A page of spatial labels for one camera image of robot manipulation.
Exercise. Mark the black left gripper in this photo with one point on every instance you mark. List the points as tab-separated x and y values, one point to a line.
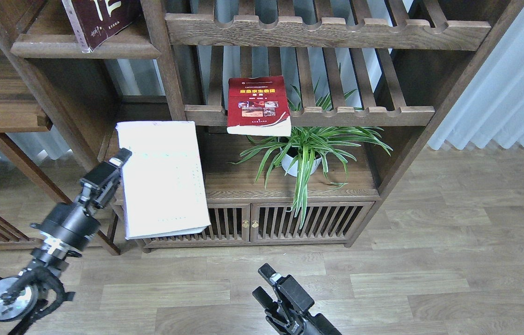
69	228

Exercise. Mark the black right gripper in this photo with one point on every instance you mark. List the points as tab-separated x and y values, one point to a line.
288	321

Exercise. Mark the white book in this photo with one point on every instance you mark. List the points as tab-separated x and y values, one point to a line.
163	180

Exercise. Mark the dark maroon book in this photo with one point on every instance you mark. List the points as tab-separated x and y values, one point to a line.
94	21

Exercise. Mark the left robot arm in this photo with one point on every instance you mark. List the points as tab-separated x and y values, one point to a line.
36	291

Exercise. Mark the left slatted cabinet door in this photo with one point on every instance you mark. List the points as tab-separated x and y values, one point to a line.
230	225

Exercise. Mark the slatted cabinet door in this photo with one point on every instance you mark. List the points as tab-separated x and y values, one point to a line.
230	225
335	222

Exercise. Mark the right slatted cabinet door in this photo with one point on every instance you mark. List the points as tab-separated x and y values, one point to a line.
335	222

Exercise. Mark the white plant pot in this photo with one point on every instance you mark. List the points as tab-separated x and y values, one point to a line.
292	162

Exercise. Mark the green spider plant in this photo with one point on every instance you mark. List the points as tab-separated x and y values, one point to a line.
310	141

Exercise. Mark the red paperback book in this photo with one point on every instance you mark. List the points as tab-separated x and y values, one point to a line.
258	106

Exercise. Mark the dark wooden bookshelf cabinet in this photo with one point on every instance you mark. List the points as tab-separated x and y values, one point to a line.
395	64

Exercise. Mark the white curtain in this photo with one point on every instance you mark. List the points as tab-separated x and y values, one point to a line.
492	107

